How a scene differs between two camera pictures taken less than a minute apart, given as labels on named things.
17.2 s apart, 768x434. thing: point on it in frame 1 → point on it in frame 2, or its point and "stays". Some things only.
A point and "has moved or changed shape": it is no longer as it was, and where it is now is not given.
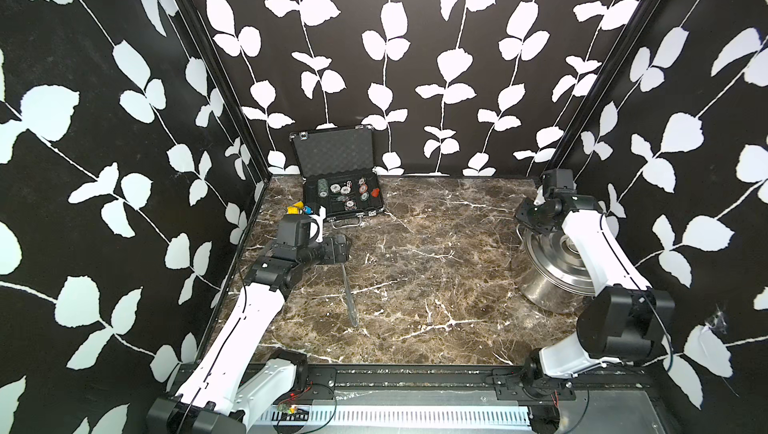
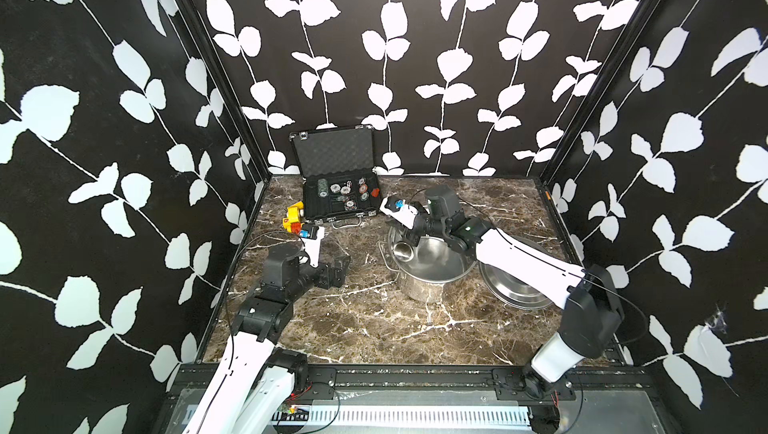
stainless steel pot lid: x=558 y=255 → x=512 y=291
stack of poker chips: x=323 y=187 stays
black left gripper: x=332 y=256 → x=338 y=271
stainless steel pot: x=544 y=291 has moved or changed shape
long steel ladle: x=350 y=299 → x=403 y=250
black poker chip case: x=337 y=167 stays
